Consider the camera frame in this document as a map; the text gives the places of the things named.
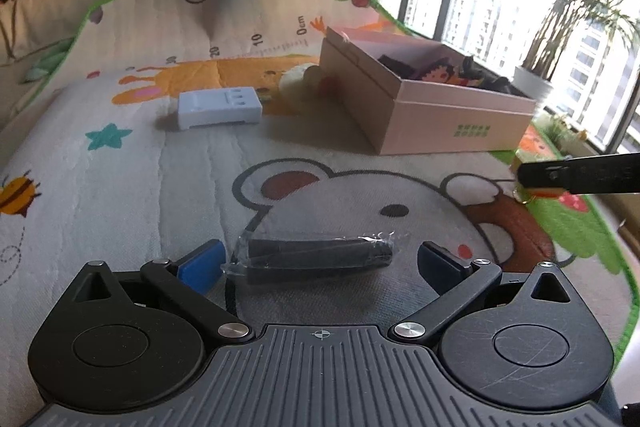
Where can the white rectangular box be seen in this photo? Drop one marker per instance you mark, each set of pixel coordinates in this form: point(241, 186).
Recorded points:
point(220, 109)

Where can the cream round plush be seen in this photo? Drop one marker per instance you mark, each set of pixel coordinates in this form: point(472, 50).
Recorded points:
point(300, 81)

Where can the black pouch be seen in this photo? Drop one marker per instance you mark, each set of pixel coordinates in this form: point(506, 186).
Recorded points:
point(400, 66)

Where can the cartoon printed play mat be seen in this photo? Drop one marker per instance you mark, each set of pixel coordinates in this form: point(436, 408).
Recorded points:
point(150, 177)

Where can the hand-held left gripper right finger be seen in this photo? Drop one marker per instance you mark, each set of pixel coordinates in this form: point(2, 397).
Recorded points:
point(442, 266)

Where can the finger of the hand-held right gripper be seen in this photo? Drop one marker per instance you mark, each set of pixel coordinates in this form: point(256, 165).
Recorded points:
point(585, 174)

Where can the pink cardboard box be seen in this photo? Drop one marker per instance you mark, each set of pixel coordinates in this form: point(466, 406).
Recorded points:
point(440, 127)

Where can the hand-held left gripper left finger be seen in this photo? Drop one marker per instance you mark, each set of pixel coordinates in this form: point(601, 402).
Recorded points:
point(202, 264)

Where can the small flower pot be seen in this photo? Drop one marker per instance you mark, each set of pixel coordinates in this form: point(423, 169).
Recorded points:
point(562, 129)

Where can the cartoon figure toy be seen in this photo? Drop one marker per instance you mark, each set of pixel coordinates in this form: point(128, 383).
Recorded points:
point(442, 74)

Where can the plastic-wrapped black bar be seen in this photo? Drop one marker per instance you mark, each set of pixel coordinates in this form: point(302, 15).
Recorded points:
point(310, 257)

